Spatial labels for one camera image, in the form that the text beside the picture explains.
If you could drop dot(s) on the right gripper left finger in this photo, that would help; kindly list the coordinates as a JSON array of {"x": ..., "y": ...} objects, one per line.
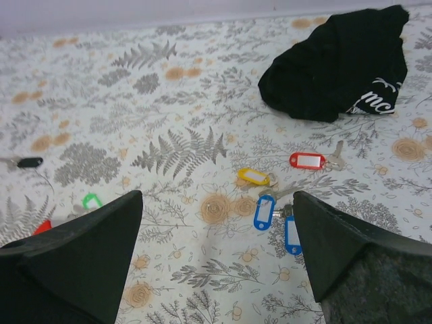
[{"x": 75, "y": 272}]

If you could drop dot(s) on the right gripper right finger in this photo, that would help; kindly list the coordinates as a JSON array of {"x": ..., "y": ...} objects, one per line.
[{"x": 361, "y": 273}]

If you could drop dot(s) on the green key tag on holder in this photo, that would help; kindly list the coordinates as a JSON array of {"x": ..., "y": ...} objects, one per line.
[{"x": 89, "y": 203}]

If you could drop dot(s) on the black key tag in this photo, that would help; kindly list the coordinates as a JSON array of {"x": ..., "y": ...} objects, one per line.
[{"x": 22, "y": 163}]

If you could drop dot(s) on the red key tag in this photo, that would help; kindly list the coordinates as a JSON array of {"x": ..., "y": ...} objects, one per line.
[{"x": 315, "y": 161}]

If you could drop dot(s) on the yellow key tag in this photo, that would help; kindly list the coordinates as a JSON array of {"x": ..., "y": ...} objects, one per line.
[{"x": 257, "y": 178}]

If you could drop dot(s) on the floral table mat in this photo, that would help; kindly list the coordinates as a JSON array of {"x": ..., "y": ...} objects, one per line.
[{"x": 175, "y": 112}]

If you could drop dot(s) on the black cloth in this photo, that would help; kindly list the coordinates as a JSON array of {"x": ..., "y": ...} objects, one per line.
[{"x": 354, "y": 64}]

